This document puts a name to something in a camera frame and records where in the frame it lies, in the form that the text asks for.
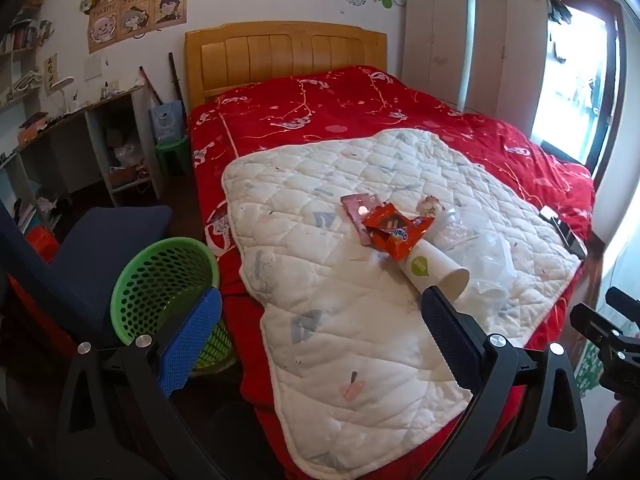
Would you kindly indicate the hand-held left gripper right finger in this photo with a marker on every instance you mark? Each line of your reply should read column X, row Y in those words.
column 450, row 335

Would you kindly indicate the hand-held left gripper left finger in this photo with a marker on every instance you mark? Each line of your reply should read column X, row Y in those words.
column 192, row 340

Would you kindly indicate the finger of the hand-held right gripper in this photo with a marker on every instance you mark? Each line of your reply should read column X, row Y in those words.
column 600, row 327
column 622, row 299

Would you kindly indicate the green plastic mesh basket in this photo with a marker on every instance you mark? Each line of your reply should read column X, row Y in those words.
column 160, row 280

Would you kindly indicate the green patterned cloth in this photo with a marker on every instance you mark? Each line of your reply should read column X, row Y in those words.
column 589, row 377

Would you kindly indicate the white paper cup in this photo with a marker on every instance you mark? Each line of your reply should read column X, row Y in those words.
column 430, row 267

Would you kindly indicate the black smartphone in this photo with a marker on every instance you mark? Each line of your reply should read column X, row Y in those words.
column 562, row 227

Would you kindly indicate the clear plastic box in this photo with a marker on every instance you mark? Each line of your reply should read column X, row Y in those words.
column 475, row 245

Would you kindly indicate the orange cookie wrapper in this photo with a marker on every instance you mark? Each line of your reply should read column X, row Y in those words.
column 395, row 232

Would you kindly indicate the white quilted mat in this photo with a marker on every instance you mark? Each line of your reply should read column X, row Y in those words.
column 325, row 310

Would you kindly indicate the crumpled white red wrapper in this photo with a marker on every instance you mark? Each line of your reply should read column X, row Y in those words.
column 429, row 205

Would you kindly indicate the blue chair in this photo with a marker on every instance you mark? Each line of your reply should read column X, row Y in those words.
column 100, row 240

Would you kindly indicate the pink snack wrapper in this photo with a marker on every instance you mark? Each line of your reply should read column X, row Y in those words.
column 356, row 210

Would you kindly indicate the red box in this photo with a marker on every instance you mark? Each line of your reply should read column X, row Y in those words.
column 42, row 247

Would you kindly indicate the small green bin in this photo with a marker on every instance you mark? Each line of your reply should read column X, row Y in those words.
column 175, row 152

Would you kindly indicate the window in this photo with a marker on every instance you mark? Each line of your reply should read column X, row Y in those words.
column 570, row 90

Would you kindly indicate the blue gift bag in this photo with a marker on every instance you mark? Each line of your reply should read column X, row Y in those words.
column 167, row 120

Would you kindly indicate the white desk with shelves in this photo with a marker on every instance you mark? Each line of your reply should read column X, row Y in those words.
column 75, row 130

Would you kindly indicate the red patterned blanket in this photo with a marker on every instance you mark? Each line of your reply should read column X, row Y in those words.
column 350, row 100

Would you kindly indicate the red stick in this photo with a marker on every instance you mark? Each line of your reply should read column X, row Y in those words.
column 150, row 85

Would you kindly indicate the dark stick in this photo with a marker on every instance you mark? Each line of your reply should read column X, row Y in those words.
column 176, row 77

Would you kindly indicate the white desk lamp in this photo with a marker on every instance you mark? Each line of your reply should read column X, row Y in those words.
column 60, row 85

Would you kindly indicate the white wardrobe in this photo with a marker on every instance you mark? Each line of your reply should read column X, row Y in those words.
column 450, row 45

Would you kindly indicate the white paper sheet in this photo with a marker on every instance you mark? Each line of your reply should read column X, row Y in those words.
column 92, row 67

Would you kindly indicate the wooden bed headboard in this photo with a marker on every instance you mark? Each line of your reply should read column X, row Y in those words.
column 285, row 50

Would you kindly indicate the cartoon wall poster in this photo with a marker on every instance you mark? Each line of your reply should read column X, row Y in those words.
column 137, row 15

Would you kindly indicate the wall bookshelf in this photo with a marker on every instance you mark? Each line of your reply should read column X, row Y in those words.
column 20, row 45

